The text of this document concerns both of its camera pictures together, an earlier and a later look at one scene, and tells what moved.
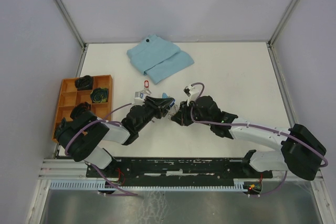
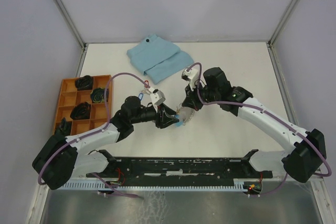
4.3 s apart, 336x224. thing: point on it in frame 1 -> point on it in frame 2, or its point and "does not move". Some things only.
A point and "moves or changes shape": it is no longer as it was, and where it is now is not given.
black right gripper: x=181 y=116 -> x=190 y=100
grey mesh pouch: x=165 y=95 moves or changes shape
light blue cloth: x=158 y=59 does not move
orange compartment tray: x=70 y=97 does not move
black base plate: x=158 y=170 does not move
